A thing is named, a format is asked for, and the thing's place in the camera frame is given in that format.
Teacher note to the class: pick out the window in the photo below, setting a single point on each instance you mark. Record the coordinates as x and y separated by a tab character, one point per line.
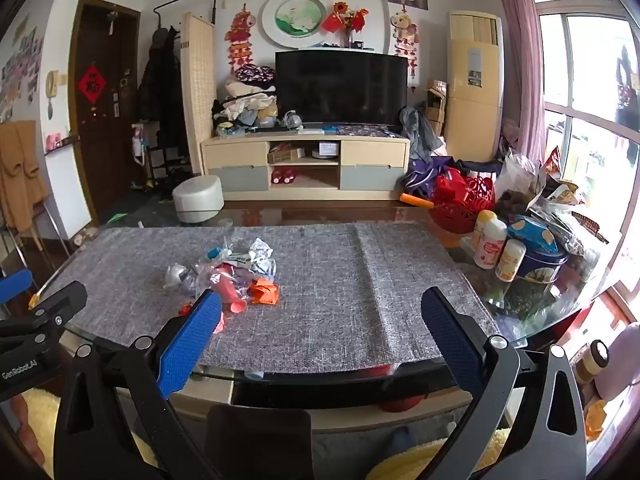
590	110

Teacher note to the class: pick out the white paper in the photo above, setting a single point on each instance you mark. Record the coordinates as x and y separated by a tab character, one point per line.
261	250

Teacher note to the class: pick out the yellow fleece robe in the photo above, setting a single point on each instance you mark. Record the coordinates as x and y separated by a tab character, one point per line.
42	420

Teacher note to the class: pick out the black flat television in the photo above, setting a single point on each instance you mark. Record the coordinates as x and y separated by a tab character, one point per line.
340	87

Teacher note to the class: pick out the grey woven table mat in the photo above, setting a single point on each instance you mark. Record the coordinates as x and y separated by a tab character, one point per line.
320	285

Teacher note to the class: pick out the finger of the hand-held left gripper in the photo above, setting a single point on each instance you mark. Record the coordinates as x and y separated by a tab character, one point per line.
12	286
57	305

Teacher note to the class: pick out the orange foam stick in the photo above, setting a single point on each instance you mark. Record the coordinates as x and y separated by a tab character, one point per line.
416	201

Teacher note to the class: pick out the blue round tin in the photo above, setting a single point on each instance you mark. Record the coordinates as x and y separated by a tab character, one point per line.
542	270

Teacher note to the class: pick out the pile of plastic bags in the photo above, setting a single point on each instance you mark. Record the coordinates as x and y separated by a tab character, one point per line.
550	185

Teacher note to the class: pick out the cream television stand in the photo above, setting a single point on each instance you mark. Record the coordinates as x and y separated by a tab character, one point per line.
235	152

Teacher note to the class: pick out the grey hanging garment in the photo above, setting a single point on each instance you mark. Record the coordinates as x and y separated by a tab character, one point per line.
417	130

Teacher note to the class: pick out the brown wooden door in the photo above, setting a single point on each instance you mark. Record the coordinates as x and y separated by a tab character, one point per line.
107	160

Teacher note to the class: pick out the wall intercom phone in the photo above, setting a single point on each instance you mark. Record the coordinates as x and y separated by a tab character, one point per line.
52	85

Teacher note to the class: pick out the wall photo collage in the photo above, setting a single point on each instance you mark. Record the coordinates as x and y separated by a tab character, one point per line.
20	72

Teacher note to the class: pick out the pink animal hanging ornament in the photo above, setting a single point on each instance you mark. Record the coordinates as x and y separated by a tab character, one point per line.
404	35

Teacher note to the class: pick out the vase with red flags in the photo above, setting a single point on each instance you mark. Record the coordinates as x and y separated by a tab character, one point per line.
345	22

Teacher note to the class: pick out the black trash bin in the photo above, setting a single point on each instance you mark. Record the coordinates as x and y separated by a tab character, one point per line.
260	445

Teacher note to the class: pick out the white table frame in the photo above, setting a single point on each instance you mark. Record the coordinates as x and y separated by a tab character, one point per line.
350	400

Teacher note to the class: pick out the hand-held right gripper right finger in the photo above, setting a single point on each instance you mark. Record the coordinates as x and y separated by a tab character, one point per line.
452	340

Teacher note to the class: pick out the blue snack bag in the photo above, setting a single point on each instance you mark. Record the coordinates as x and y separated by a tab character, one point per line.
532	234

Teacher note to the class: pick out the white bottle with red label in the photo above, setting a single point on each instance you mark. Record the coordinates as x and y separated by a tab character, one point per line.
490	247

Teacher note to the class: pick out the pink toy camera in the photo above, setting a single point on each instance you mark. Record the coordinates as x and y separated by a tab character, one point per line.
53	141

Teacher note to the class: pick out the purple cloth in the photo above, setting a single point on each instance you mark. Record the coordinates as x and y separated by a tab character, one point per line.
425	175

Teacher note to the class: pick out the cardboard boxes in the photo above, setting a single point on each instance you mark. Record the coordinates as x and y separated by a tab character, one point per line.
436	105

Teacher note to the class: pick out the red plastic cup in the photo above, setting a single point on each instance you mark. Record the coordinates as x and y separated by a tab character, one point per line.
227	287

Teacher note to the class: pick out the rattan folding screen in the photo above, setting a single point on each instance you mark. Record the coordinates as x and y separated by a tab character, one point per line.
199	95

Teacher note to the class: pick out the red fish hanging ornament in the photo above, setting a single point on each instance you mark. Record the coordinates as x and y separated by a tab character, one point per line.
240	32

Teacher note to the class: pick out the white bottle with yellow label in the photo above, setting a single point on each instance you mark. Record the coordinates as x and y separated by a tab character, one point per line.
481	227

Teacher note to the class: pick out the round framed wall picture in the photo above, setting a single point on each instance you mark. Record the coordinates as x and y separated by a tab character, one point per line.
294	19

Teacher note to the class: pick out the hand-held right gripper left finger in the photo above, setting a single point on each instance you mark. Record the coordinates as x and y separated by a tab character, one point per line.
192	340

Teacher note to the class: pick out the pink rounded container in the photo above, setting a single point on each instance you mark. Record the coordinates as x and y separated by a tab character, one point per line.
622	360

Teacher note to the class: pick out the red slippers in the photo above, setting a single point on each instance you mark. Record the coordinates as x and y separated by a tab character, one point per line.
283	175

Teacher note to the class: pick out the orange wrapper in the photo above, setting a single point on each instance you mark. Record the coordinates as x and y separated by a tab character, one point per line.
265	294

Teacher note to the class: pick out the pink curtain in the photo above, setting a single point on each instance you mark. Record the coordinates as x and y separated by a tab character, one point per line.
520	50

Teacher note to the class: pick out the cream standing air conditioner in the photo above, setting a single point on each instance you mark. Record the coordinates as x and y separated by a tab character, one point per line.
475	85

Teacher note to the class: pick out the white printed packet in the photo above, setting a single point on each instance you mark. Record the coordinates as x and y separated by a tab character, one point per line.
242	261

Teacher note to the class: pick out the small white yellow bottle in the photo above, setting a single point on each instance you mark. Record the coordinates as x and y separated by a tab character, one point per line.
510	260

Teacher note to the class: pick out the pile of clothes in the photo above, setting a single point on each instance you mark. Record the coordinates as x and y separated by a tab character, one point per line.
247	100

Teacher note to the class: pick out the dark hanging coats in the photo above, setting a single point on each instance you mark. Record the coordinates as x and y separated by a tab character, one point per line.
160	85

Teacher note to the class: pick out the white round stool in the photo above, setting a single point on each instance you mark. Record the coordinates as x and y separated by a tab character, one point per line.
198	199

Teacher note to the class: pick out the cream thermos cup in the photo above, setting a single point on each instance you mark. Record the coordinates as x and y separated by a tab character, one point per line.
592	360

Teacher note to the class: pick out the red diamond door sign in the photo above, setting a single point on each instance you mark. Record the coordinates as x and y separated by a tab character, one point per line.
92	84

